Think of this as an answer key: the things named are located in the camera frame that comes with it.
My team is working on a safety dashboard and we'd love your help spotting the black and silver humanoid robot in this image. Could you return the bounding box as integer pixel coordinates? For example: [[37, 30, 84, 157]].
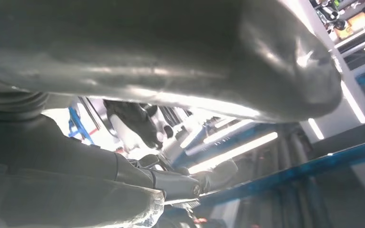
[[103, 100, 174, 152]]

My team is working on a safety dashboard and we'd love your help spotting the ceiling light strip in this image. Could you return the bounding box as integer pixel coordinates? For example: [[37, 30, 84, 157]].
[[188, 132, 279, 175]]

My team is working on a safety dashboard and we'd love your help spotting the white square pillar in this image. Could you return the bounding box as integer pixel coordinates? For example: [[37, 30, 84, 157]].
[[283, 0, 365, 144]]

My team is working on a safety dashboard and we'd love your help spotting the blue metal shelving frame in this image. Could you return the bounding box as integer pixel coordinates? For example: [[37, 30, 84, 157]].
[[67, 107, 365, 210]]

